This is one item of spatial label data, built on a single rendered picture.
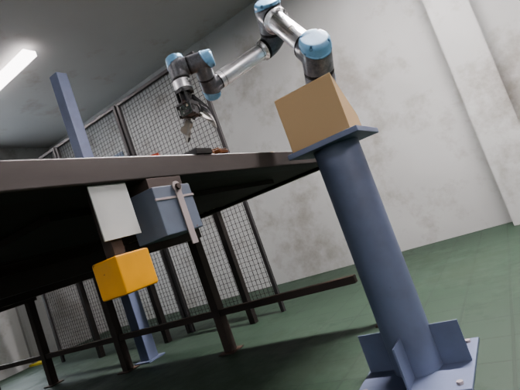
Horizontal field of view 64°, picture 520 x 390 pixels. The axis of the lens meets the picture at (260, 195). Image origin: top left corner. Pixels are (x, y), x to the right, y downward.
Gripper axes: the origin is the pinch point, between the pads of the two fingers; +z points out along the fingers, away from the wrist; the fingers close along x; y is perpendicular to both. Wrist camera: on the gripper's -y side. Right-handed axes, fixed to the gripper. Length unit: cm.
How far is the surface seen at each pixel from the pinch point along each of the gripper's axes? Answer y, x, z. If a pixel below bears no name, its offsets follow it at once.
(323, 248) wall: -282, -67, 82
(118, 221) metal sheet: 80, 19, 33
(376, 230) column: 1, 53, 58
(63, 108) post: -94, -166, -102
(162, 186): 67, 23, 28
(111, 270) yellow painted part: 85, 19, 43
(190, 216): 60, 23, 36
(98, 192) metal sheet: 82, 19, 27
